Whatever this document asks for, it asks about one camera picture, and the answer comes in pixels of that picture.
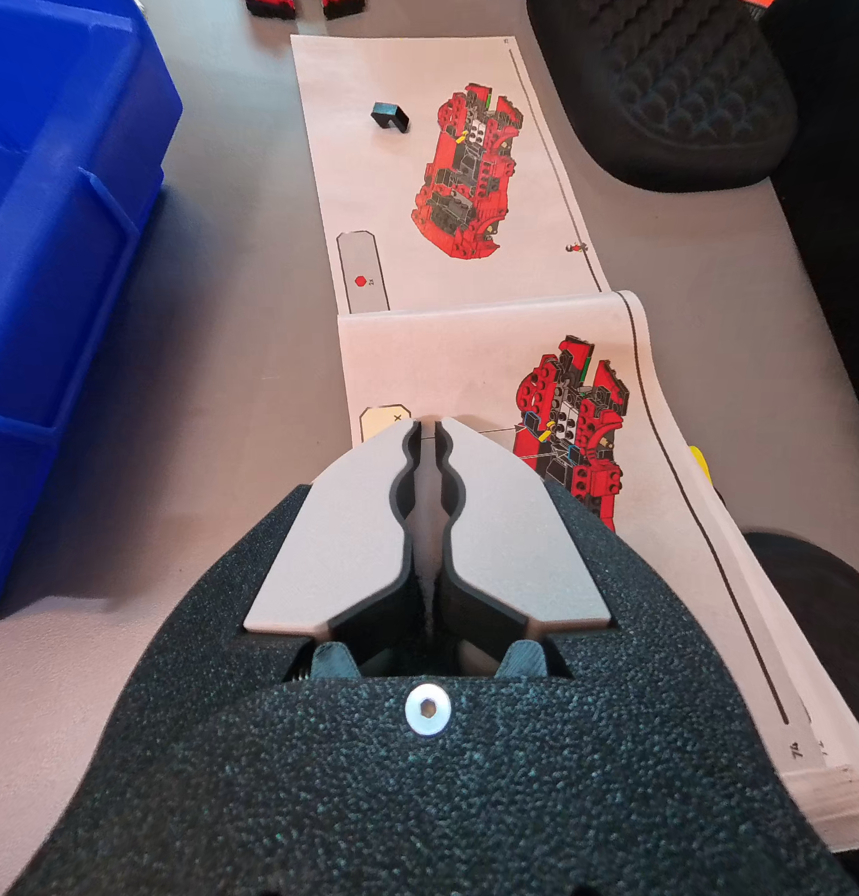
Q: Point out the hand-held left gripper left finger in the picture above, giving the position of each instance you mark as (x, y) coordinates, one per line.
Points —
(331, 546)

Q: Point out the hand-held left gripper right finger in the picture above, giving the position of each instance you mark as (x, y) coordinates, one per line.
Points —
(527, 553)

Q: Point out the small black toy brick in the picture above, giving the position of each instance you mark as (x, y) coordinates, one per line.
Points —
(388, 115)

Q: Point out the red toy brick car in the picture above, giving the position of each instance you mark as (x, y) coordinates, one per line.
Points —
(272, 7)

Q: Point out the yellow plastic piece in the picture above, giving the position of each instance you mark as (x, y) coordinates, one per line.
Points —
(700, 465)

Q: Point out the black rounded pad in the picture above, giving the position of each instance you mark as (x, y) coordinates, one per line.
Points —
(821, 630)

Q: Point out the toy car instruction booklet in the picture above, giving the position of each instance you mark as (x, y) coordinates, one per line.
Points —
(401, 210)

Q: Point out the large blue plastic bin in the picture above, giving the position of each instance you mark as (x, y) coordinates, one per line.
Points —
(51, 245)

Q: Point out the black textured pad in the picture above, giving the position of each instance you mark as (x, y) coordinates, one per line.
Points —
(667, 91)

